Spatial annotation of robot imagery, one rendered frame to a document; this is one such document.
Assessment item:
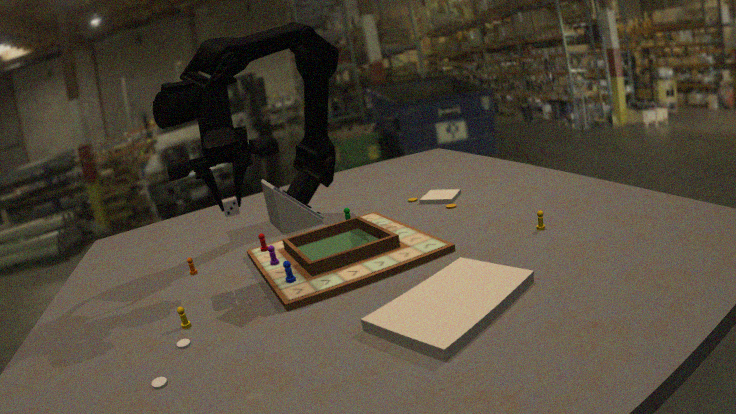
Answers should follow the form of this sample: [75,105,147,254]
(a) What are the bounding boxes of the red pawn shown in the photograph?
[258,234,268,252]

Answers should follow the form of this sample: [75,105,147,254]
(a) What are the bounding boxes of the blue pawn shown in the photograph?
[283,261,296,283]

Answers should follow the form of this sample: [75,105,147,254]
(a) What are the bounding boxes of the purple pawn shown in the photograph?
[268,245,280,265]

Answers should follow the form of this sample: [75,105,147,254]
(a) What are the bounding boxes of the orange game pawn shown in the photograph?
[187,258,198,275]

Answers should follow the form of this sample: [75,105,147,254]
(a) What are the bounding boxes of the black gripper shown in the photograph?
[167,111,279,212]

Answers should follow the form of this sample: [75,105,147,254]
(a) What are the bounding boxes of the white flat disc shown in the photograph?
[177,338,191,349]
[151,377,168,390]

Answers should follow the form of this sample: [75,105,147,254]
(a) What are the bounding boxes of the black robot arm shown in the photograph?
[152,22,339,209]

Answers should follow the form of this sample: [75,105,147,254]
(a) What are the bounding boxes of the white die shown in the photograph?
[222,197,240,217]

